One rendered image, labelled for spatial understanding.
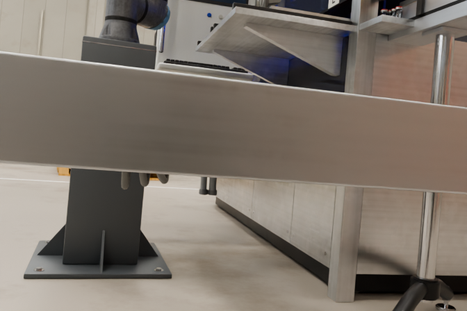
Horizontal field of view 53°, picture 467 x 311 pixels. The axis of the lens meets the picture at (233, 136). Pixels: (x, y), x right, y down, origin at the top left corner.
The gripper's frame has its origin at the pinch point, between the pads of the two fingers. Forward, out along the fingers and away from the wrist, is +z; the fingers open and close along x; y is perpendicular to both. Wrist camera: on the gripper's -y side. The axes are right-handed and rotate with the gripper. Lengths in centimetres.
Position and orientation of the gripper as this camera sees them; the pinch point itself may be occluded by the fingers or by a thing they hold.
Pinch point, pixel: (263, 9)
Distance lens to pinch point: 159.6
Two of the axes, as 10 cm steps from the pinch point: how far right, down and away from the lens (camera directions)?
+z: -0.9, 10.0, -0.2
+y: 9.7, 0.9, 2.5
